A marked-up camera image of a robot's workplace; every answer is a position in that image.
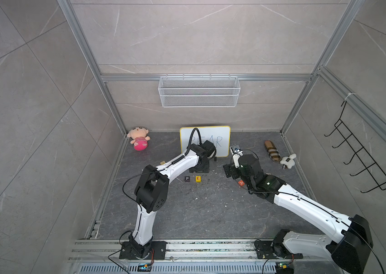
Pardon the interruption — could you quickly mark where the white wire mesh basket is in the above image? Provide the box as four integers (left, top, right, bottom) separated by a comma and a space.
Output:
158, 76, 241, 108

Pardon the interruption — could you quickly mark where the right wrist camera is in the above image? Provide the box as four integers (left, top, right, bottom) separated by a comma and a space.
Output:
230, 145, 243, 169

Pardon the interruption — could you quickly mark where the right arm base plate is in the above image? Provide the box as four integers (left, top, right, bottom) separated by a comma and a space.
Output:
253, 239, 303, 259

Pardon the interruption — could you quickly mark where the white plush dog toy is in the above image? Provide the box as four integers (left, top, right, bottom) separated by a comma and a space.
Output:
280, 154, 297, 170

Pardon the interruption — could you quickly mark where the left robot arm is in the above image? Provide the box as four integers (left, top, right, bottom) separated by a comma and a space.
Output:
129, 140, 216, 257

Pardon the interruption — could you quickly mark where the yellow framed whiteboard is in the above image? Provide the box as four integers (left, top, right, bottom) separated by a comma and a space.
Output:
179, 126, 231, 158

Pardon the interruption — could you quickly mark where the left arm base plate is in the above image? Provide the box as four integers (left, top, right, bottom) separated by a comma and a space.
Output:
119, 241, 167, 260

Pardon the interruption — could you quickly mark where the pink plush doll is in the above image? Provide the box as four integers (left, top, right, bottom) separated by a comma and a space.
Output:
127, 127, 150, 151

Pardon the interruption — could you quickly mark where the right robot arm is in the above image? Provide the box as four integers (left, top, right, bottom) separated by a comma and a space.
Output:
223, 154, 373, 274

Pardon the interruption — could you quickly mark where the black wire hook rack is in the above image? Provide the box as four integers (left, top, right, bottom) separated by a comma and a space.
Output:
324, 101, 386, 194

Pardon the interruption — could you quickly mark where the striped brown glasses case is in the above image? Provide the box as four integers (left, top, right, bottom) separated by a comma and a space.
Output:
264, 140, 282, 162

